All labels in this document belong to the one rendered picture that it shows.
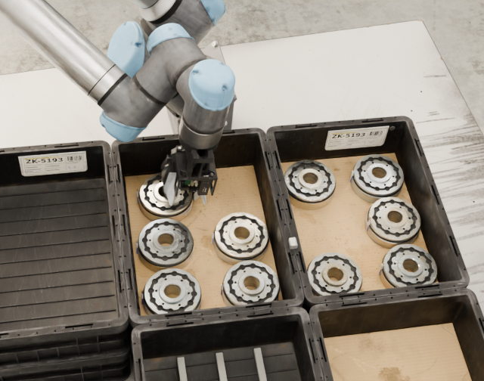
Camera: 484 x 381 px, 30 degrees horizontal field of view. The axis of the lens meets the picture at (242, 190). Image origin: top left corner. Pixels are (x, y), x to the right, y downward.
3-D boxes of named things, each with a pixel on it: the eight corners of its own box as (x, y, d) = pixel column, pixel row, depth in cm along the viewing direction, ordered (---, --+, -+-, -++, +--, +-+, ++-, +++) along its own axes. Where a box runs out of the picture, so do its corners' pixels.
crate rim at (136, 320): (110, 147, 174) (110, 138, 172) (263, 134, 179) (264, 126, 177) (130, 331, 151) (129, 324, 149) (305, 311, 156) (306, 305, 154)
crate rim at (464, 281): (263, 134, 179) (264, 126, 177) (407, 122, 184) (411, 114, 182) (305, 311, 156) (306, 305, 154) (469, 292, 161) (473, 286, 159)
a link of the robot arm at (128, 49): (140, 75, 194) (91, 51, 185) (180, 30, 190) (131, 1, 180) (157, 111, 187) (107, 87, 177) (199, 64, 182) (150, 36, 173)
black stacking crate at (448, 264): (259, 165, 187) (265, 128, 177) (397, 153, 191) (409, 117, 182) (299, 336, 164) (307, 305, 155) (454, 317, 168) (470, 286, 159)
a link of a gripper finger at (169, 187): (158, 218, 172) (173, 190, 165) (154, 193, 175) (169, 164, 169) (173, 220, 173) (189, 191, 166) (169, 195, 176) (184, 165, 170)
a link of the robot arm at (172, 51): (122, 60, 157) (153, 104, 153) (163, 13, 154) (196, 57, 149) (151, 70, 164) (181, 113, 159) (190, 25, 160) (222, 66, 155)
